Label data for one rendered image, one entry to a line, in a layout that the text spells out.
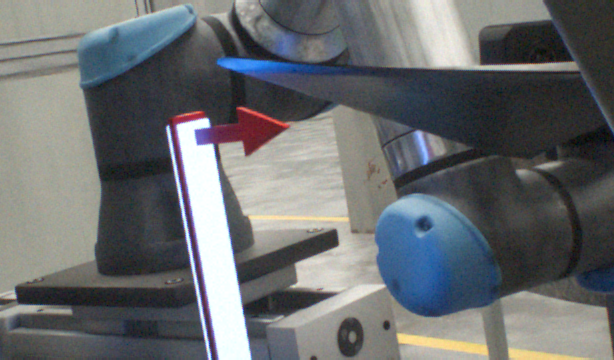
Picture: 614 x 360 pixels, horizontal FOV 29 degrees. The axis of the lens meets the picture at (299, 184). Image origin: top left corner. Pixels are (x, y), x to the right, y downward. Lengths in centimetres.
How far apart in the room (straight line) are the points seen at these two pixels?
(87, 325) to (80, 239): 131
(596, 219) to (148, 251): 45
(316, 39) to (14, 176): 134
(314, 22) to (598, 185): 40
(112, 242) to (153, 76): 16
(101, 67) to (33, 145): 133
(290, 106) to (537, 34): 56
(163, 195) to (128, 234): 5
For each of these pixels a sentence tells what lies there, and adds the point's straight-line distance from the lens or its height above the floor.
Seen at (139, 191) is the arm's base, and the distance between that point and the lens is 108.
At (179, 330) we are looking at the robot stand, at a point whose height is 98.
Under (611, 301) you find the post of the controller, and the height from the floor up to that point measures 95.
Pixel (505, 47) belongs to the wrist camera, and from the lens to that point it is 61.
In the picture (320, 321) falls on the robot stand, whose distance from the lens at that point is 99.
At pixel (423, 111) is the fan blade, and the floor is 118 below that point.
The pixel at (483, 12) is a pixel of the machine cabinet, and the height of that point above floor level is 122.
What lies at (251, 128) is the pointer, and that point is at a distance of 57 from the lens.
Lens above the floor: 122
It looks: 7 degrees down
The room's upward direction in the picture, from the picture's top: 10 degrees counter-clockwise
